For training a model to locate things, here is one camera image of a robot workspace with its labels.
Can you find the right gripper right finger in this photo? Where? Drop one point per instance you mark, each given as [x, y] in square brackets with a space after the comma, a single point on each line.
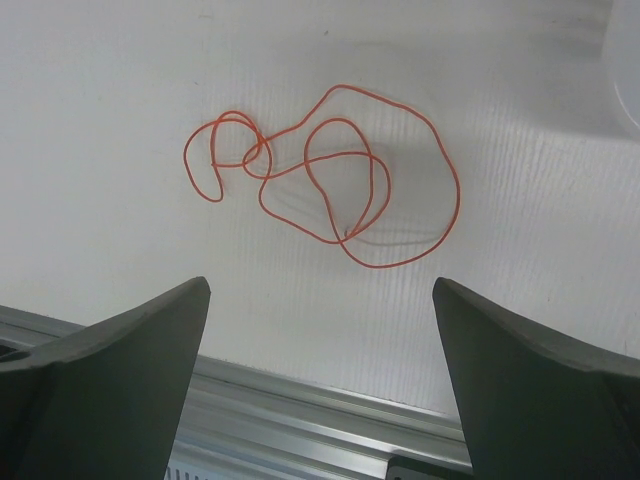
[535, 403]

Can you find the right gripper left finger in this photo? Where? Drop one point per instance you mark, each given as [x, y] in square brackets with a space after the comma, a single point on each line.
[104, 402]

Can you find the aluminium mounting rail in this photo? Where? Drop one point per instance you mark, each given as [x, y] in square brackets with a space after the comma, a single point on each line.
[243, 423]

